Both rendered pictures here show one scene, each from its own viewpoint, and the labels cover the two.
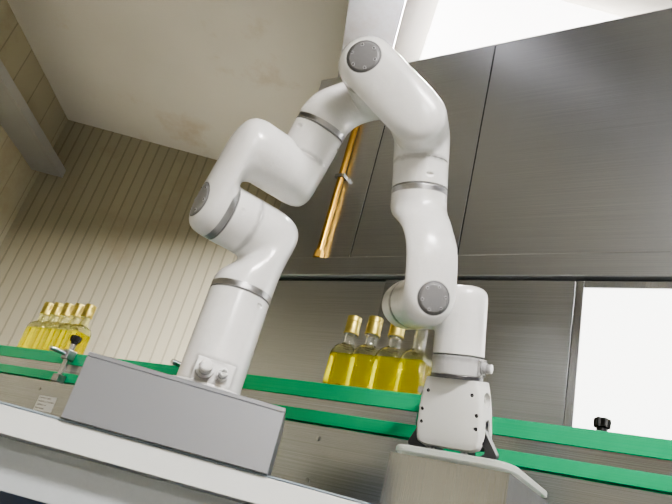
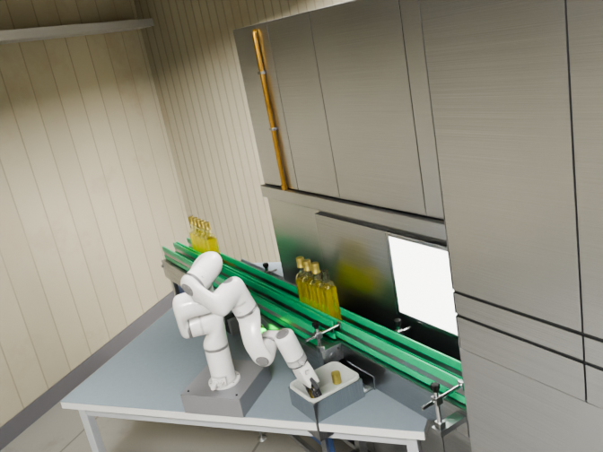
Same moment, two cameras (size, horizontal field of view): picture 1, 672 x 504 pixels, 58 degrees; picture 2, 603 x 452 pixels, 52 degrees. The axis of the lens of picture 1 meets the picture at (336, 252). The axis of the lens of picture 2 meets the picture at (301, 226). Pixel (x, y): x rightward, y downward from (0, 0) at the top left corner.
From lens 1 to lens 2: 1.97 m
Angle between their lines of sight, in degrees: 47
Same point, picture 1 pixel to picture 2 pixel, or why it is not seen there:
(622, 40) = (371, 23)
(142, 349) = not seen: hidden behind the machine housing
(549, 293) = (376, 237)
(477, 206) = (338, 163)
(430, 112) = (220, 309)
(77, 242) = (195, 65)
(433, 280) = (257, 357)
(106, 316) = (244, 109)
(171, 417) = (211, 407)
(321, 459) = not seen: hidden behind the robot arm
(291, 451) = not seen: hidden behind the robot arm
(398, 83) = (204, 300)
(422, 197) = (242, 321)
